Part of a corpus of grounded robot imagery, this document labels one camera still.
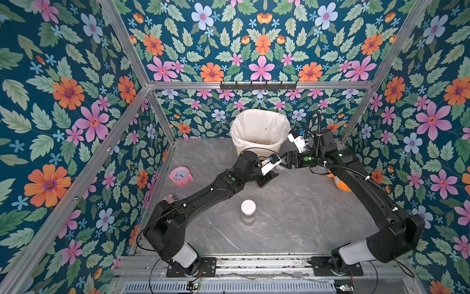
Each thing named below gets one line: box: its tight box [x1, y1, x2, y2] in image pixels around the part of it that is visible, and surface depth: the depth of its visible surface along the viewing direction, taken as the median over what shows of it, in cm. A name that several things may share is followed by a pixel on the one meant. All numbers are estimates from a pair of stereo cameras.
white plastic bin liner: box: [230, 108, 292, 147], surface depth 95 cm
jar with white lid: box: [240, 198, 257, 226], surface depth 76 cm
